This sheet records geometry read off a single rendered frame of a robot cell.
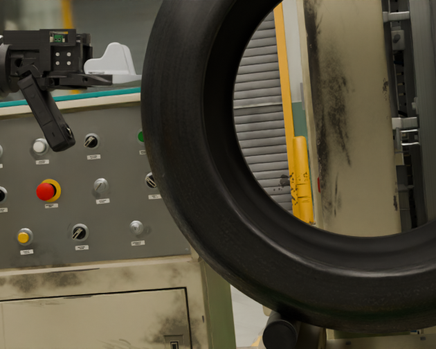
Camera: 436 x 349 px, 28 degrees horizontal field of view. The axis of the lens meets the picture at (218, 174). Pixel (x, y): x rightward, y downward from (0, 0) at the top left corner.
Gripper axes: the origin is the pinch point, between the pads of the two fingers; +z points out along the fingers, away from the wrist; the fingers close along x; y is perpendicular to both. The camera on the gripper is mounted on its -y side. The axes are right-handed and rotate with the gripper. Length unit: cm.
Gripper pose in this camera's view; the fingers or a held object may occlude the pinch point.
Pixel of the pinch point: (143, 82)
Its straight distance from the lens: 121.7
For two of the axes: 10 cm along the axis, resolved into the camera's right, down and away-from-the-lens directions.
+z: 9.9, 0.2, -1.5
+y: 0.1, -10.0, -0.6
